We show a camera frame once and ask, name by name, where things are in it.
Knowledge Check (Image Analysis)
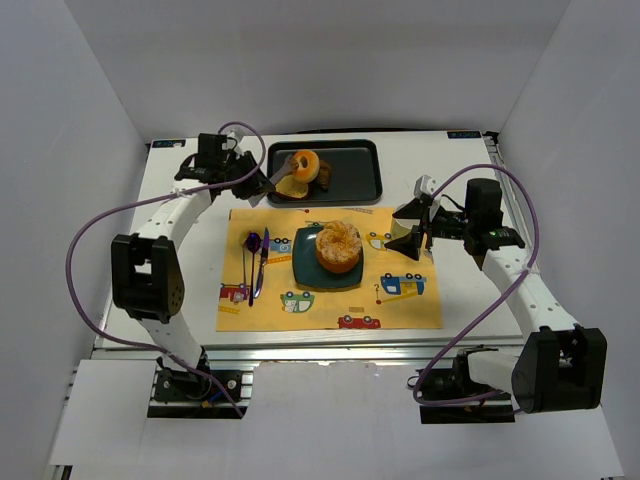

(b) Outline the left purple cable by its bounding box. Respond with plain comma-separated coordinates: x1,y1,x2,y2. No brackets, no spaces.
65,121,267,418

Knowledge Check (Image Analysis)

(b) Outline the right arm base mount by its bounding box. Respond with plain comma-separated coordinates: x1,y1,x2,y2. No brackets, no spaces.
418,345,516,425

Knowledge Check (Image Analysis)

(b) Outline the light green mug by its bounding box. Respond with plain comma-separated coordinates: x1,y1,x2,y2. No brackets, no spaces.
390,218,418,240

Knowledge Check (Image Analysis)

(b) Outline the dark brown pastry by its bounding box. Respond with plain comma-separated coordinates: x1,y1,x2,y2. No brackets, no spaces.
314,160,332,192

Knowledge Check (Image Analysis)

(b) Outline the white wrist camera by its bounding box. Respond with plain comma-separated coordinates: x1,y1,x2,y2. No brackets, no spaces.
225,127,245,150
413,175,439,199

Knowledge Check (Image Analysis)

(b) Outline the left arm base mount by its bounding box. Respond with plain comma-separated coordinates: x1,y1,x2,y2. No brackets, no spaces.
147,370,250,420

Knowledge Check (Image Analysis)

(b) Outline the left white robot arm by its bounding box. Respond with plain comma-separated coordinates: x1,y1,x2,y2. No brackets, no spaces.
111,131,274,400

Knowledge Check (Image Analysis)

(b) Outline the iridescent purple knife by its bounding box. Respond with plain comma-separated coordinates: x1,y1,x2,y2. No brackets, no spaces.
254,228,270,299

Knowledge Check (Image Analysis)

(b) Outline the glazed orange donut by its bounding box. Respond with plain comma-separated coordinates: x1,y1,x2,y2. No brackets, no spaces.
290,150,320,184

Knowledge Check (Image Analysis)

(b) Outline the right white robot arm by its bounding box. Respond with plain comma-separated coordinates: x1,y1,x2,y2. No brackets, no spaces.
386,175,607,414

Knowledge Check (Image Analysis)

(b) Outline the teal square plate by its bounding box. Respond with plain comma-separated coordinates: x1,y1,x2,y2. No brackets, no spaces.
292,225,364,291

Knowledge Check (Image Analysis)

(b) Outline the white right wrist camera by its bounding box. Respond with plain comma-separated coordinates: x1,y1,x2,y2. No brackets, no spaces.
413,175,439,199

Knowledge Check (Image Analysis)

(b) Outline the aluminium frame rail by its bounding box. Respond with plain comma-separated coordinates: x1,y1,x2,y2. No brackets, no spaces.
92,341,531,372

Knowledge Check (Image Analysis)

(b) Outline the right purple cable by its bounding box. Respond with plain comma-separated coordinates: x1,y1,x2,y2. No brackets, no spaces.
412,164,541,416

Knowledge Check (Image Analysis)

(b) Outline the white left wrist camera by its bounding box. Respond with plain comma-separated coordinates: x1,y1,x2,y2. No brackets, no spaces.
225,127,245,150

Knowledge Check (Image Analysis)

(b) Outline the yellow vehicle print placemat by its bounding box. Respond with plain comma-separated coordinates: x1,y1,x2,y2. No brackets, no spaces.
216,207,443,332

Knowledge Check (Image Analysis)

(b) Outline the black baking tray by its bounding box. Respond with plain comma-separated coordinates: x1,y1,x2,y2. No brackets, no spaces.
267,139,383,208

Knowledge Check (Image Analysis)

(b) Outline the bread slice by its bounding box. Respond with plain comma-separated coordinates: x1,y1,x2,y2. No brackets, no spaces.
275,175,311,200

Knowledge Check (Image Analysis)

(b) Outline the purple cable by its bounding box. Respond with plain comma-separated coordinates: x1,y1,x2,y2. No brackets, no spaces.
65,121,267,418
412,164,541,416

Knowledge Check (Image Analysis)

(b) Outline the gold iridescent spoon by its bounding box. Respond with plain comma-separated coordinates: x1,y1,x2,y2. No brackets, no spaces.
239,230,250,288

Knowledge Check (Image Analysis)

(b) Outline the purple iridescent spoon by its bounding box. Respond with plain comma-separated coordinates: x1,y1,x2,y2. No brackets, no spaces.
245,232,262,307

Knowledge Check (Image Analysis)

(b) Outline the orange bundt cake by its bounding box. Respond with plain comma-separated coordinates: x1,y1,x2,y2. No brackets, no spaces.
315,220,362,274

